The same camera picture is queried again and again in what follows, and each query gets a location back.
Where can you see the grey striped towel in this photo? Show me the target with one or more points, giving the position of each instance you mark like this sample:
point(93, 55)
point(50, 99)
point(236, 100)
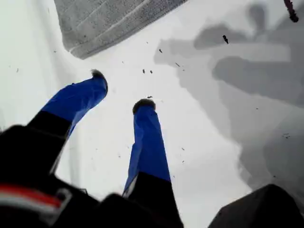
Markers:
point(107, 23)

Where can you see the dark thin rod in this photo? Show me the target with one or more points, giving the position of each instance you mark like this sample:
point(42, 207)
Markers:
point(292, 14)

